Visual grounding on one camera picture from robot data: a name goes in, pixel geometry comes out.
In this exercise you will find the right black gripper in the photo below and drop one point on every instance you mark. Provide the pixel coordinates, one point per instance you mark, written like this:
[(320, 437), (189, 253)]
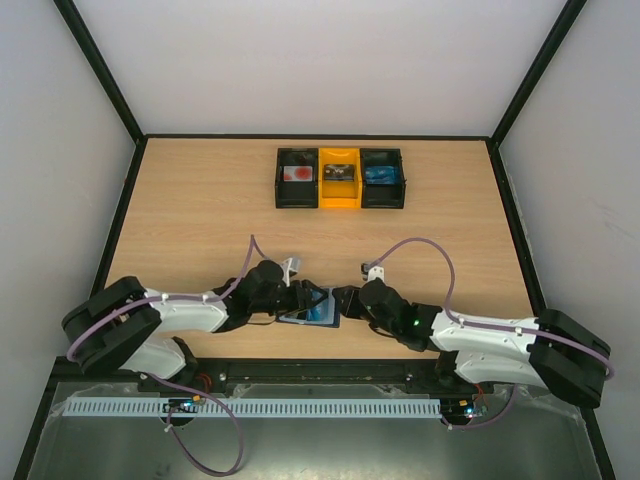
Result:
[(353, 300)]

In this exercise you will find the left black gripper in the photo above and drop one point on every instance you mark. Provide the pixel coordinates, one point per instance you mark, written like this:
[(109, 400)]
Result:
[(302, 297)]

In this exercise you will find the navy blue card holder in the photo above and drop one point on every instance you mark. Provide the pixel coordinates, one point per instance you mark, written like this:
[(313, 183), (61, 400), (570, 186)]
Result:
[(300, 318)]

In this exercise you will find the blue VIP card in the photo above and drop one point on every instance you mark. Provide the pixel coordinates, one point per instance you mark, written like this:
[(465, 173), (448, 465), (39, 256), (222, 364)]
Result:
[(323, 313), (381, 175)]

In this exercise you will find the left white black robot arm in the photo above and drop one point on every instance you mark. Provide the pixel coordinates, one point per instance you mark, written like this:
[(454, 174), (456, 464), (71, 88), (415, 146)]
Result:
[(129, 327)]

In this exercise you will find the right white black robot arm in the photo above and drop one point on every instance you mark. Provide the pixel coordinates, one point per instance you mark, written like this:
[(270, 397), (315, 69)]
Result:
[(551, 351)]

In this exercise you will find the red white card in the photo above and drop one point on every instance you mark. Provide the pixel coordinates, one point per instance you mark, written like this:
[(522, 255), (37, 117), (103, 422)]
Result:
[(297, 173)]

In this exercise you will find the yellow middle bin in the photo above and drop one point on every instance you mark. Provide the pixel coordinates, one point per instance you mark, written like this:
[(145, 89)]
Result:
[(340, 195)]

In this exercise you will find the right black bin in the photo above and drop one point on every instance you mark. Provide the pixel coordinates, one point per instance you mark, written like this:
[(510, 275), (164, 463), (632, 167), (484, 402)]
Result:
[(383, 196)]

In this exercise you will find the black bin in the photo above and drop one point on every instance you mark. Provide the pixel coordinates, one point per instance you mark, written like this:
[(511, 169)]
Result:
[(296, 194), (383, 196)]

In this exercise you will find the left black bin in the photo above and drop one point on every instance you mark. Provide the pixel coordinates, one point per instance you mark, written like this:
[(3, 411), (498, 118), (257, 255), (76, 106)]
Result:
[(296, 194)]

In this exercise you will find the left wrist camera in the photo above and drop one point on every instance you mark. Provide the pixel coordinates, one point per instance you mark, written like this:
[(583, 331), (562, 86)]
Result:
[(290, 267)]

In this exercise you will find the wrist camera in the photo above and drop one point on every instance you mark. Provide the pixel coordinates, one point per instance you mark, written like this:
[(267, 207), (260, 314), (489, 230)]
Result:
[(290, 267), (372, 271)]

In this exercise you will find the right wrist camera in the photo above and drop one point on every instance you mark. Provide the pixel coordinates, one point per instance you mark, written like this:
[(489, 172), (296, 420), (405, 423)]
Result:
[(372, 271)]

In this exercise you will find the grey slotted cable duct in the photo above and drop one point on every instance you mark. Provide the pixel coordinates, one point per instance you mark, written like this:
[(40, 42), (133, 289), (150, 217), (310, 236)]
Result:
[(127, 407)]

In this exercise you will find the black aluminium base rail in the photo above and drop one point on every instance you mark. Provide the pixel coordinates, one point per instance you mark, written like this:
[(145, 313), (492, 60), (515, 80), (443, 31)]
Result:
[(421, 376)]

